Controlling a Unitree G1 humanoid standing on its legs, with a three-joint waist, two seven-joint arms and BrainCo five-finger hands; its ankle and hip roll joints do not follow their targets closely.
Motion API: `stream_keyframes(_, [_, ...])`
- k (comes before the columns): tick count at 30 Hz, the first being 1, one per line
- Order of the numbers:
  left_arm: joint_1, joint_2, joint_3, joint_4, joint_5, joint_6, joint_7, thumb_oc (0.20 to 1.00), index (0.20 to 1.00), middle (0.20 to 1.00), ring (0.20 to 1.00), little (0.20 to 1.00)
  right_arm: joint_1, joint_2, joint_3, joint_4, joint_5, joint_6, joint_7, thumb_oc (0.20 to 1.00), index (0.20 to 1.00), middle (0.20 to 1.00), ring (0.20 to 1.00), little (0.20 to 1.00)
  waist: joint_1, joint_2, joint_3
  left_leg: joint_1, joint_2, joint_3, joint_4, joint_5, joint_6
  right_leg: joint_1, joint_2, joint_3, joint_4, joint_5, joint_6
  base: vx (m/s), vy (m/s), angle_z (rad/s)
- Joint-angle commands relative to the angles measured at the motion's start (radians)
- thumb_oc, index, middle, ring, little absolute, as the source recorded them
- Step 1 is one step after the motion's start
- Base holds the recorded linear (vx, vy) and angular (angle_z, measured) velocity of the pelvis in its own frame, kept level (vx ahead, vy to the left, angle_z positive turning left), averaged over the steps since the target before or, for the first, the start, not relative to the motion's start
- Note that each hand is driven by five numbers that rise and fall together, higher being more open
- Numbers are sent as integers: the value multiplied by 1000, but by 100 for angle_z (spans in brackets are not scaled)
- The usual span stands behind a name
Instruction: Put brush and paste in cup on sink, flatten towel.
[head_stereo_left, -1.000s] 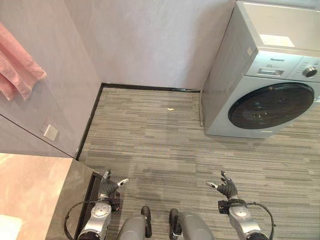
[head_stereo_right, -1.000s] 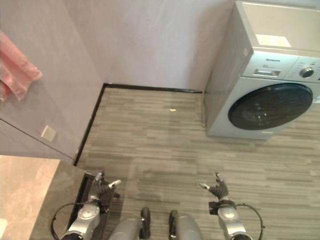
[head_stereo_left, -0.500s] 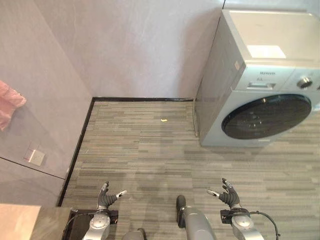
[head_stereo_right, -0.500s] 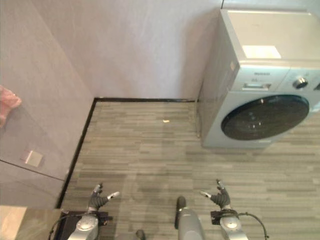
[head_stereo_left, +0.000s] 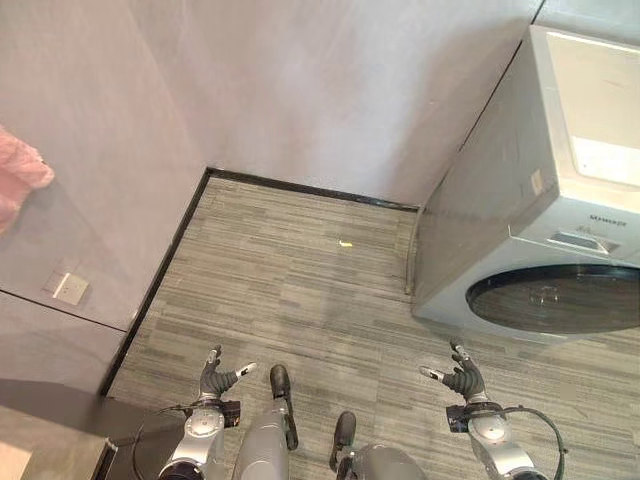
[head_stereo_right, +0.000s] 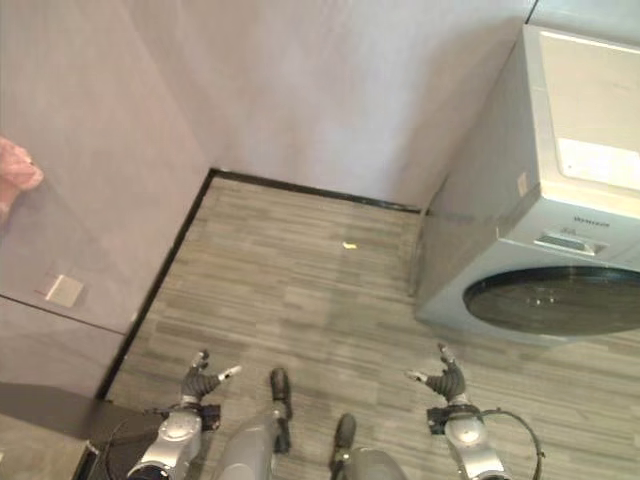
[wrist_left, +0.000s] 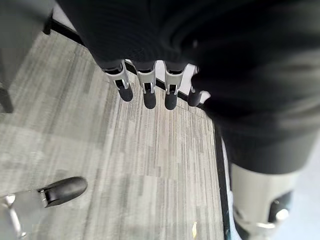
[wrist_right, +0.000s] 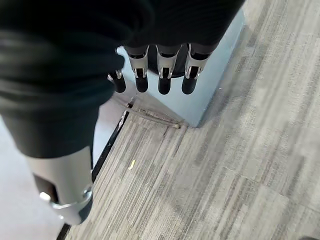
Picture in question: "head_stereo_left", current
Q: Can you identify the right silver robot leg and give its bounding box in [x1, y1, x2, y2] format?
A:
[328, 411, 426, 480]

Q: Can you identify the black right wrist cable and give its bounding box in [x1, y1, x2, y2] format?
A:
[499, 405, 572, 472]

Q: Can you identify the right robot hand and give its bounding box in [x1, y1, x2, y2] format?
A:
[418, 341, 485, 401]

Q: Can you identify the black skirting strip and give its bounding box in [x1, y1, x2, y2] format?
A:
[98, 166, 421, 399]

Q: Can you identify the silver robot leg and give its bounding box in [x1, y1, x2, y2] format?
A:
[328, 411, 426, 480]
[230, 364, 300, 480]

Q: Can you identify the white front-load washing machine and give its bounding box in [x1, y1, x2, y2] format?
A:
[411, 23, 640, 348]

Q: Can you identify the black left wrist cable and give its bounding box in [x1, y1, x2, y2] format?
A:
[131, 402, 201, 451]

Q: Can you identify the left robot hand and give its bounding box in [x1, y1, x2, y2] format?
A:
[198, 344, 259, 401]

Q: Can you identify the white wall socket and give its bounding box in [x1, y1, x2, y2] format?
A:
[52, 272, 90, 306]

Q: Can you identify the grey wall switch plate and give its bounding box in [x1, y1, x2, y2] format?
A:
[43, 256, 81, 296]

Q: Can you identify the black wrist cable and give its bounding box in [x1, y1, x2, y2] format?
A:
[499, 405, 572, 472]
[131, 402, 201, 451]

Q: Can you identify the left silver robot leg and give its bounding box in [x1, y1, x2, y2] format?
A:
[230, 364, 300, 480]

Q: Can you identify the pink fluffy towel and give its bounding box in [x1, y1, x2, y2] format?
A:
[0, 124, 55, 234]

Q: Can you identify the grey sink counter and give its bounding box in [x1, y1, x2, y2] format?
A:
[0, 402, 184, 480]

